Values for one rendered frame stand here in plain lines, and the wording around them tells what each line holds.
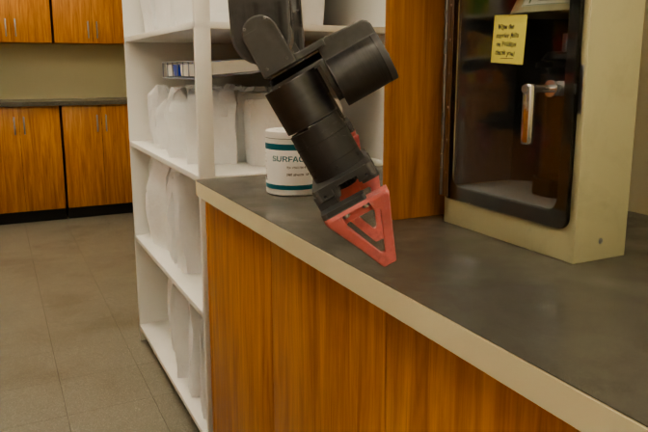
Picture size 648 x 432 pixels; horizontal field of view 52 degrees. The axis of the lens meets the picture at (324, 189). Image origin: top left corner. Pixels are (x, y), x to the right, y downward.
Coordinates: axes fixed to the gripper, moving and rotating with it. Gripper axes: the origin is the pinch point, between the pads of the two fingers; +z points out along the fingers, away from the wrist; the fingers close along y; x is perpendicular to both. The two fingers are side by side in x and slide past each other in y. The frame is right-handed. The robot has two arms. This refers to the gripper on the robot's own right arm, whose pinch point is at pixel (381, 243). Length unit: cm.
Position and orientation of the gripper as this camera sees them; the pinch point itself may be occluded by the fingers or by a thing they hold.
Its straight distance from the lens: 70.0
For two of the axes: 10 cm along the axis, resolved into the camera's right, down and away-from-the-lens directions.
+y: 0.0, -1.8, 9.8
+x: -8.7, 4.9, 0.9
